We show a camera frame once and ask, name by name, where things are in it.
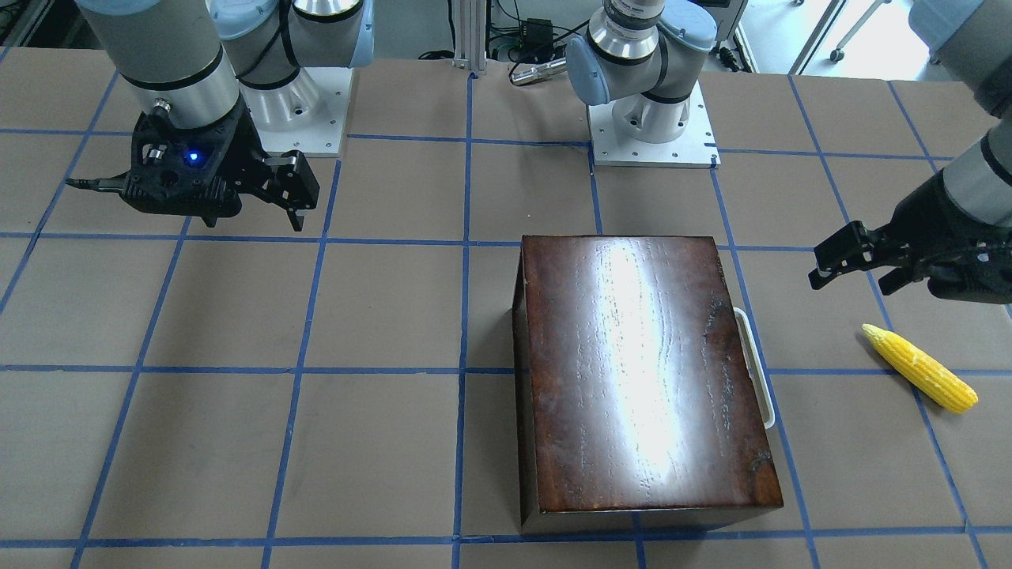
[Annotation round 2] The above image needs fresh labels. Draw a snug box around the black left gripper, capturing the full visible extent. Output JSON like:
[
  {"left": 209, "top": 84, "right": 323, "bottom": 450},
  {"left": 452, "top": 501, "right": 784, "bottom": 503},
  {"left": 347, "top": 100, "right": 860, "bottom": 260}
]
[{"left": 807, "top": 172, "right": 993, "bottom": 296}]

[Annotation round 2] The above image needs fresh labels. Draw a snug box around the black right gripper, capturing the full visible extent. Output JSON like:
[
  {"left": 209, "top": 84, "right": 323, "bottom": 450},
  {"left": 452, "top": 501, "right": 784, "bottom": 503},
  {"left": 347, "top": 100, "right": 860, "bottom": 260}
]
[{"left": 202, "top": 101, "right": 319, "bottom": 232}]

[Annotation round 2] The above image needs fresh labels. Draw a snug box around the wooden drawer with white handle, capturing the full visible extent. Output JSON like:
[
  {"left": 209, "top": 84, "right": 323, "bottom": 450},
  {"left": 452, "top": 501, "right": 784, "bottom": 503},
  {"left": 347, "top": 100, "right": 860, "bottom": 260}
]
[{"left": 734, "top": 307, "right": 777, "bottom": 430}]

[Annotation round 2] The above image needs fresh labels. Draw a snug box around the yellow corn cob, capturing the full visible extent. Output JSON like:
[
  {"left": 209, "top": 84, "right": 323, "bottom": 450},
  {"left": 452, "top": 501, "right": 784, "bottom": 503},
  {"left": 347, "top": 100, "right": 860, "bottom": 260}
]
[{"left": 861, "top": 323, "right": 979, "bottom": 414}]

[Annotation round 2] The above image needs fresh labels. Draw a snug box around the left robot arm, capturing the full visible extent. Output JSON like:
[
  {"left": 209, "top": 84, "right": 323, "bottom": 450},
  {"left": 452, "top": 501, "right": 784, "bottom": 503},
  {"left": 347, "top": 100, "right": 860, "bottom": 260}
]
[{"left": 566, "top": 1, "right": 1011, "bottom": 305}]

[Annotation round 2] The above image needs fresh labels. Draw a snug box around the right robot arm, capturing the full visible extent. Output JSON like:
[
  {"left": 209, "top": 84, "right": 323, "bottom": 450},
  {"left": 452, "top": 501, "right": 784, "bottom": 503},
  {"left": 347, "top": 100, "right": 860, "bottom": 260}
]
[{"left": 66, "top": 1, "right": 375, "bottom": 232}]

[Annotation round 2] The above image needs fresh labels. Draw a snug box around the dark wooden drawer cabinet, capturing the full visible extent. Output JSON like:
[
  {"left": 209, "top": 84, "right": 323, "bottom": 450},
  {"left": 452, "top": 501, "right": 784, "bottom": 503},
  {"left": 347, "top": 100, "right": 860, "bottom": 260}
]
[{"left": 511, "top": 235, "right": 784, "bottom": 536}]

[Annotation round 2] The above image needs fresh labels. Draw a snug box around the silver flashlight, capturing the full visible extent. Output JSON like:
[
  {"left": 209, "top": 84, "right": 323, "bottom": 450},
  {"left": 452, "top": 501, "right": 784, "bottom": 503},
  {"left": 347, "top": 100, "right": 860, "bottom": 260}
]
[{"left": 508, "top": 57, "right": 567, "bottom": 87}]

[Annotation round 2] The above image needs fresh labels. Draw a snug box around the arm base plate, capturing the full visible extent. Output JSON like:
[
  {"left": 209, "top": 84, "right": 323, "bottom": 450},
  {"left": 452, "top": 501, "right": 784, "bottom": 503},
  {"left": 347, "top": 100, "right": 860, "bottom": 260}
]
[
  {"left": 587, "top": 82, "right": 722, "bottom": 168},
  {"left": 244, "top": 67, "right": 355, "bottom": 158}
]

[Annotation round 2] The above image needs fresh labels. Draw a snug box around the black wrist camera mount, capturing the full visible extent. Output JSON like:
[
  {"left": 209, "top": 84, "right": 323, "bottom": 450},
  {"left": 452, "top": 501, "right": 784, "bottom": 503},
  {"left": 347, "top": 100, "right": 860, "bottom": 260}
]
[{"left": 116, "top": 111, "right": 242, "bottom": 226}]

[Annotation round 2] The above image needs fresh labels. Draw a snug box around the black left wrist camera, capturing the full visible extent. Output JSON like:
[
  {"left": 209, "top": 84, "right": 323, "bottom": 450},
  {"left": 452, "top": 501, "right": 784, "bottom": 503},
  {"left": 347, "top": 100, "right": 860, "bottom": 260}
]
[{"left": 925, "top": 241, "right": 1011, "bottom": 305}]

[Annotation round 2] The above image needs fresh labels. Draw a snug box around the aluminium frame post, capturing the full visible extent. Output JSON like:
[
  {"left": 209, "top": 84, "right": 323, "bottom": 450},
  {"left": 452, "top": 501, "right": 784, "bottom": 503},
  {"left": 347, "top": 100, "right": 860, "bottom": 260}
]
[{"left": 451, "top": 1, "right": 488, "bottom": 78}]

